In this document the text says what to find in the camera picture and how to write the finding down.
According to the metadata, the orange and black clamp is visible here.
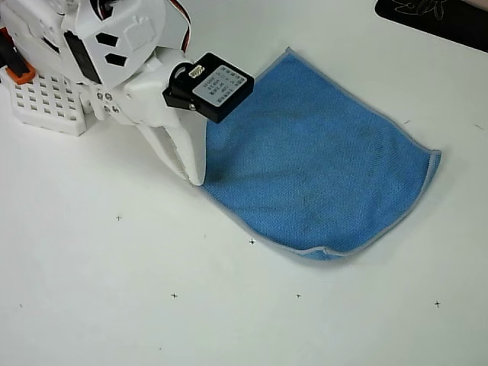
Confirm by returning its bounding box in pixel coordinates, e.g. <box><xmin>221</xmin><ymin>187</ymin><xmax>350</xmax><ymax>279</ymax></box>
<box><xmin>0</xmin><ymin>27</ymin><xmax>36</xmax><ymax>84</ymax></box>

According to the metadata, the black camera module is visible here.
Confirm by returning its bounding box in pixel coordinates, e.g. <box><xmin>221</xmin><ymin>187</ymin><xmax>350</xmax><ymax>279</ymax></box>
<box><xmin>162</xmin><ymin>52</ymin><xmax>255</xmax><ymax>124</ymax></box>

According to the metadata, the white perforated base block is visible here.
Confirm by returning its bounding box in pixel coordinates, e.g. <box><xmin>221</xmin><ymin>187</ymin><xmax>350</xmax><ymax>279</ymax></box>
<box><xmin>0</xmin><ymin>69</ymin><xmax>88</xmax><ymax>137</ymax></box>

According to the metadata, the blue microfiber cloth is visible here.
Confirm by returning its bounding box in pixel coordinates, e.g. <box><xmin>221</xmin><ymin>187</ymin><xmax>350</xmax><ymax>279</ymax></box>
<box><xmin>200</xmin><ymin>46</ymin><xmax>443</xmax><ymax>262</ymax></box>

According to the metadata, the red white wrist cable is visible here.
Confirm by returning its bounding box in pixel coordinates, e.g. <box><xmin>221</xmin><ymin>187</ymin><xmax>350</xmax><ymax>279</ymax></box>
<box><xmin>167</xmin><ymin>0</ymin><xmax>194</xmax><ymax>54</ymax></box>

